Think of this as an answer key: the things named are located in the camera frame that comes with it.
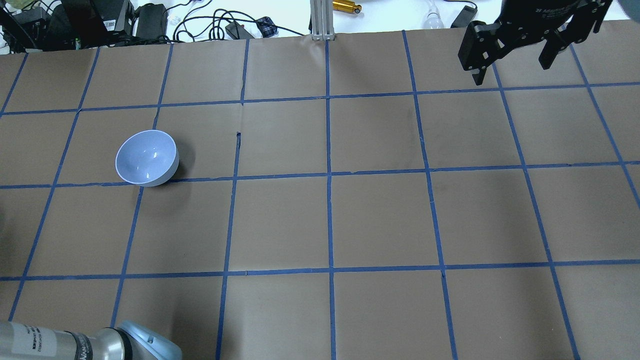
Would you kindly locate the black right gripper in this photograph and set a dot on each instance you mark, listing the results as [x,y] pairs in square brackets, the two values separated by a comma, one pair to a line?
[542,11]

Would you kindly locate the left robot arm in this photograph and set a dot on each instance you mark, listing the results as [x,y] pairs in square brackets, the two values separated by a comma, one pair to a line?
[128,341]

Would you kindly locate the blue bowl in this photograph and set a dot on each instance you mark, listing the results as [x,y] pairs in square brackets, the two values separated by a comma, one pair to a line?
[147,159]

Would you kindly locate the black power adapter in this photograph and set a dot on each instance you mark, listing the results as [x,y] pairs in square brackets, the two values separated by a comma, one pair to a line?
[464,17]

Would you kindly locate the gold metal cylinder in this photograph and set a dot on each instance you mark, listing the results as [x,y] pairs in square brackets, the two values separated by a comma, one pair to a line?
[347,6]

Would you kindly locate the brown paper table cover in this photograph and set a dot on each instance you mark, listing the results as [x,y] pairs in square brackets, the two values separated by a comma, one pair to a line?
[355,200]

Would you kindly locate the aluminium frame post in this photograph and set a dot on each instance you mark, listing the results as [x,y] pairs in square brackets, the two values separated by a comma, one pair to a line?
[321,19]

